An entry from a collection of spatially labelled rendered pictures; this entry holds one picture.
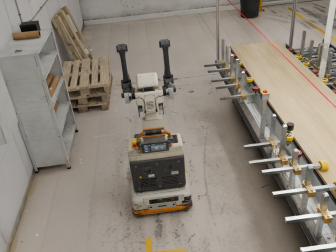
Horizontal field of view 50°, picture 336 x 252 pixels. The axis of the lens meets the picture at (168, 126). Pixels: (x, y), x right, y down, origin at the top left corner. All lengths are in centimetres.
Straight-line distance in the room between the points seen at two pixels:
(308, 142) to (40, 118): 290
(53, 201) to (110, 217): 76
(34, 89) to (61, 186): 120
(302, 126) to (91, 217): 235
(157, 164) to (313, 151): 143
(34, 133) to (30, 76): 73
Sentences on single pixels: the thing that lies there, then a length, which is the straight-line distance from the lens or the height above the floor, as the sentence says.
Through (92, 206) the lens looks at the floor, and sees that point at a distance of 420.
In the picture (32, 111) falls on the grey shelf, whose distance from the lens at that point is 443.
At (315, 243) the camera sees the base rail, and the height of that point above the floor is 69.
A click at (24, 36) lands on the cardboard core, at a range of 464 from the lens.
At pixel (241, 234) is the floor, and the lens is 375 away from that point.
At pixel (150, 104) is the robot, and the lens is 358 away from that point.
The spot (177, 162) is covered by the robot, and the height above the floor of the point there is 63.
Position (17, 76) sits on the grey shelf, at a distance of 427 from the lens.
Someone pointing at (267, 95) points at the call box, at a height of 120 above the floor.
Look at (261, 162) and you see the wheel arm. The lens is 321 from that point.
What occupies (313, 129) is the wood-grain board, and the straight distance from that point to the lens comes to 363.
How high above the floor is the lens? 284
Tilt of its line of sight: 32 degrees down
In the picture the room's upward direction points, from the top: 5 degrees counter-clockwise
